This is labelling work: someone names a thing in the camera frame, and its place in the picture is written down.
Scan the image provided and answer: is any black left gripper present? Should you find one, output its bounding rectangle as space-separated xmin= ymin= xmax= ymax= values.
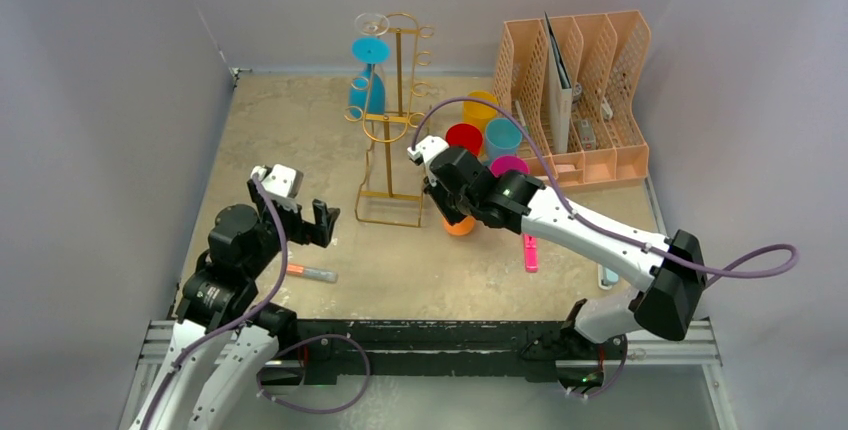
xmin=246 ymin=178 xmax=337 ymax=277

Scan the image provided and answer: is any orange wine glass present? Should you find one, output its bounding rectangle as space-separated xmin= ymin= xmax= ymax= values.
xmin=442 ymin=217 xmax=476 ymax=237

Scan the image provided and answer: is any magenta wine glass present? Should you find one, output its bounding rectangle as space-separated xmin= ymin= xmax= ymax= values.
xmin=489 ymin=155 xmax=529 ymax=176

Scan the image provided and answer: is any red wine glass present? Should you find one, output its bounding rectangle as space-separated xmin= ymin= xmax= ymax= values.
xmin=445 ymin=123 xmax=483 ymax=157

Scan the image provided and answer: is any light blue wine glass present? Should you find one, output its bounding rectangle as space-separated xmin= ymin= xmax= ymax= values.
xmin=483 ymin=118 xmax=524 ymax=160

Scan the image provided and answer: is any yellow wine glass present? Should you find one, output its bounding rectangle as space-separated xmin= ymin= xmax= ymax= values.
xmin=462 ymin=90 xmax=499 ymax=133

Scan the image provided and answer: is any teal wine glass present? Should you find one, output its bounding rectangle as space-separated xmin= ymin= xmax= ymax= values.
xmin=347 ymin=36 xmax=390 ymax=120

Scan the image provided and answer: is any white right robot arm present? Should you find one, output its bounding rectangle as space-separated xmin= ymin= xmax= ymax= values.
xmin=407 ymin=137 xmax=705 ymax=357

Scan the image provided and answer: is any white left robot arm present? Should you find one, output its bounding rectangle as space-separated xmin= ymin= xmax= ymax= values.
xmin=130 ymin=164 xmax=340 ymax=429

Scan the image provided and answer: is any clear wine glass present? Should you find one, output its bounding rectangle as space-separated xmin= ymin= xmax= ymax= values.
xmin=351 ymin=13 xmax=391 ymax=77

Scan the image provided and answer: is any orange grey marker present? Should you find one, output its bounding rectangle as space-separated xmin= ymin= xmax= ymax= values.
xmin=287 ymin=264 xmax=338 ymax=284

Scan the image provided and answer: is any pink highlighter marker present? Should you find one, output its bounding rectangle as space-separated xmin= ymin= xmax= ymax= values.
xmin=522 ymin=235 xmax=539 ymax=273

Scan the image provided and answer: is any white folder in organizer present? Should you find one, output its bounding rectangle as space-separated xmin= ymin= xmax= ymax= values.
xmin=544 ymin=14 xmax=573 ymax=154

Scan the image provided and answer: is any light blue white eraser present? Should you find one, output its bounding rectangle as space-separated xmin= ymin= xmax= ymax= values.
xmin=597 ymin=265 xmax=619 ymax=291

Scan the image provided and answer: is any peach plastic file organizer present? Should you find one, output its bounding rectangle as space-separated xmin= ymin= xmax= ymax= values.
xmin=492 ymin=10 xmax=651 ymax=191

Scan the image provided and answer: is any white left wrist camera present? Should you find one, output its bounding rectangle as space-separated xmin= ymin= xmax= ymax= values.
xmin=251 ymin=164 xmax=304 ymax=212

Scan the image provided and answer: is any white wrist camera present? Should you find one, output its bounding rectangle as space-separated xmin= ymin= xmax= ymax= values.
xmin=407 ymin=135 xmax=449 ymax=186
xmin=251 ymin=164 xmax=304 ymax=212

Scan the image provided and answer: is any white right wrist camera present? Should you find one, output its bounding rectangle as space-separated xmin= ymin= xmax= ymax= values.
xmin=407 ymin=135 xmax=449 ymax=186

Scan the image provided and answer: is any gold wire glass rack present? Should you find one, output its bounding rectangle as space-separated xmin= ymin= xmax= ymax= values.
xmin=344 ymin=12 xmax=435 ymax=228

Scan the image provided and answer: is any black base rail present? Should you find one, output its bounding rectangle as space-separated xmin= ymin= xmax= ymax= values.
xmin=278 ymin=319 xmax=625 ymax=388

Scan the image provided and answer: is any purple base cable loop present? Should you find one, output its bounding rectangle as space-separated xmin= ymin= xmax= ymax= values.
xmin=254 ymin=334 xmax=371 ymax=415

